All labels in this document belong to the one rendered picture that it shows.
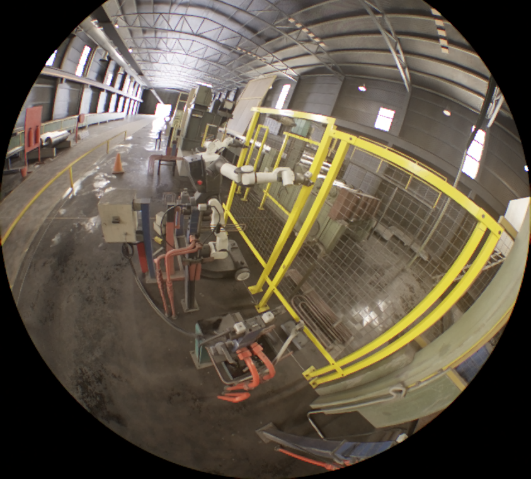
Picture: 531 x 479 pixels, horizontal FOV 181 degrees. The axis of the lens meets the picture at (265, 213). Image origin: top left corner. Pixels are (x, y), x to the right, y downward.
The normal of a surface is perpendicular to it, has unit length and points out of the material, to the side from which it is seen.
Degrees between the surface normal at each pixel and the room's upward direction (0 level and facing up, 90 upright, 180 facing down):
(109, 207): 90
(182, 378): 0
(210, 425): 0
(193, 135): 90
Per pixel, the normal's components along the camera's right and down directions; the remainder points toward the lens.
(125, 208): 0.50, 0.54
